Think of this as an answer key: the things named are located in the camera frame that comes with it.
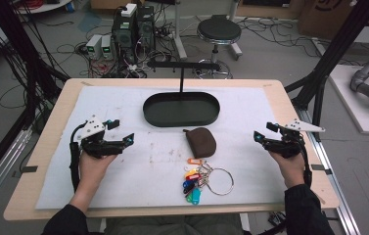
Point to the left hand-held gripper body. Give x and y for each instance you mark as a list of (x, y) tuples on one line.
[(99, 148)]

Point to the black frame post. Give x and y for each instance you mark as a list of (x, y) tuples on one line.
[(335, 52), (19, 58)]

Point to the white platform board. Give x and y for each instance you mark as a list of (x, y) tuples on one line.
[(348, 107)]

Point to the grey bench power supply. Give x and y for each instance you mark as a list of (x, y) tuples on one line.
[(106, 47), (93, 46)]

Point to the black tape piece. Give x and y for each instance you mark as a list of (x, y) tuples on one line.
[(29, 169), (320, 168)]

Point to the white metal stand leg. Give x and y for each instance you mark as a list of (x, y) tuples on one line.
[(179, 36)]

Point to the black round stool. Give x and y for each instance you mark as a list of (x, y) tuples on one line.
[(219, 31)]

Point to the person's left hand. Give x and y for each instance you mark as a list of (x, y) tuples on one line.
[(92, 169)]

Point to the black tray rack with hooks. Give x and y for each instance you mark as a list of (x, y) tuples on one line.
[(180, 111)]

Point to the white table mat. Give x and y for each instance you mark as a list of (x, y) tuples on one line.
[(133, 182)]

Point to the cardboard box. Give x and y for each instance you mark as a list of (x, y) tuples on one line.
[(332, 16)]

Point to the person's right hand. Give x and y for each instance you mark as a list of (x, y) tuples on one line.
[(291, 169)]

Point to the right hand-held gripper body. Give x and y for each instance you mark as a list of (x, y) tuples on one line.
[(286, 147)]

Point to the brown zip pouch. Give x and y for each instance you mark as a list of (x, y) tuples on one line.
[(201, 142)]

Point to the black computer tower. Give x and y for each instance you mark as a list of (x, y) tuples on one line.
[(125, 39), (146, 27)]

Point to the white box on tower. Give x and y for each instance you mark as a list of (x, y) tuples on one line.
[(129, 9)]

